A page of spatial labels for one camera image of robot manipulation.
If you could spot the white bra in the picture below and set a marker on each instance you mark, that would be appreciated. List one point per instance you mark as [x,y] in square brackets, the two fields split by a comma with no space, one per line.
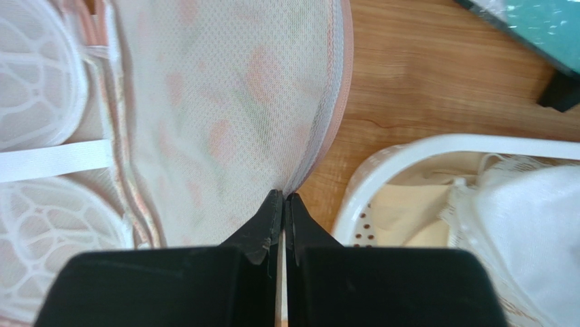
[520,218]

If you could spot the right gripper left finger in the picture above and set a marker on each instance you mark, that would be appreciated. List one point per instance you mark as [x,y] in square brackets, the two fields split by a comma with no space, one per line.
[231,284]

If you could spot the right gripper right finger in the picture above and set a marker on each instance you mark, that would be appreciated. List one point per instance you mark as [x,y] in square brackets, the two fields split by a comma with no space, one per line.
[330,284]

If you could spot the teal instruction sheet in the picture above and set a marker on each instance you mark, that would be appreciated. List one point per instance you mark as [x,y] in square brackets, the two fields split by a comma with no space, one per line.
[550,28]

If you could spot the white plastic basket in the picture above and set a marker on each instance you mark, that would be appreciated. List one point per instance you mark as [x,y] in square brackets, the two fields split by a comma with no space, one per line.
[352,225]

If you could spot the beige bra in basket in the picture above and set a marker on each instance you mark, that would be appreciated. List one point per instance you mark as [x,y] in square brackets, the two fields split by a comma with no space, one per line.
[405,211]

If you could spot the whiteboard with black frame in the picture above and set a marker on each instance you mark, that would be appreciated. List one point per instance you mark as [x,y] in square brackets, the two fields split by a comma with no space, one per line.
[561,92]

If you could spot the floral mesh laundry bag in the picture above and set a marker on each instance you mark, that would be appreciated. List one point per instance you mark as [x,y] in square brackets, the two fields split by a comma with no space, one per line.
[152,124]

